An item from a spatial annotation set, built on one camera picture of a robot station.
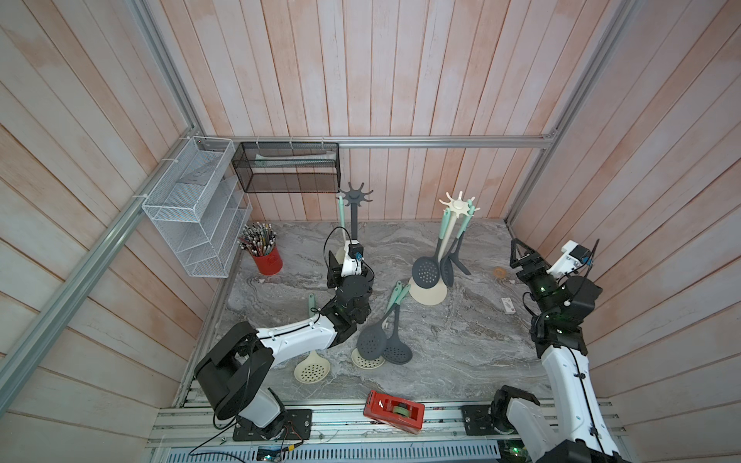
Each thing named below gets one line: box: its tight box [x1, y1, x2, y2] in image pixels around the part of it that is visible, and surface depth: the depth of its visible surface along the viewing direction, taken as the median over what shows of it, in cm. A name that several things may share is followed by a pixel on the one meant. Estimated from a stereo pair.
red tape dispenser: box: [362, 389, 426, 436], surface depth 73 cm
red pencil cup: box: [237, 221, 283, 276], surface depth 95 cm
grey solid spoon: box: [356, 280, 403, 361], surface depth 84 cm
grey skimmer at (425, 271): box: [411, 207, 452, 290], surface depth 90 cm
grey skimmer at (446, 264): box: [439, 205, 476, 289], surface depth 86 cm
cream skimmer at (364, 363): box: [350, 347, 386, 370], surface depth 83 cm
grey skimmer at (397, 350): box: [382, 284, 412, 365], surface depth 87 cm
